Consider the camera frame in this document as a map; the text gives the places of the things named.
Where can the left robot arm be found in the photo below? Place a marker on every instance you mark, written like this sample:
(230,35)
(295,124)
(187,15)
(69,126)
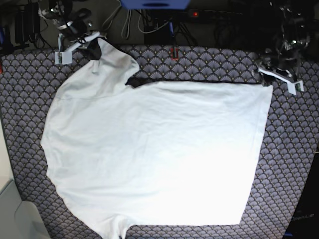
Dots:
(294,31)

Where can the white T-shirt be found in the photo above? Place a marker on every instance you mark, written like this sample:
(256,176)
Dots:
(163,153)

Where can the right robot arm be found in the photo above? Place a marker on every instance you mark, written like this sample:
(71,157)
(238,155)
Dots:
(53,9)

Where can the blue box at top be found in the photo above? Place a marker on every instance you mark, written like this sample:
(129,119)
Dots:
(155,4)

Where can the red clip on cloth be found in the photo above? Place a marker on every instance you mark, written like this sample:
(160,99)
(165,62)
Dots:
(175,53)

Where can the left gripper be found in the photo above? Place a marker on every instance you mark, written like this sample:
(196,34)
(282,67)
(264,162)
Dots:
(288,61)

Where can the fan-patterned table cloth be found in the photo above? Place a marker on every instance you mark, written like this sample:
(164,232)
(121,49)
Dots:
(30,80)

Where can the black device left background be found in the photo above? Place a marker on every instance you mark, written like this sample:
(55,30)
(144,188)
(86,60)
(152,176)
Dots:
(27,24)

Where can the black power strip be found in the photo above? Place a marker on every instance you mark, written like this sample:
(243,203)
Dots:
(210,16)

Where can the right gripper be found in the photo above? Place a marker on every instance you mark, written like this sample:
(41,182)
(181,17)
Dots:
(75,30)

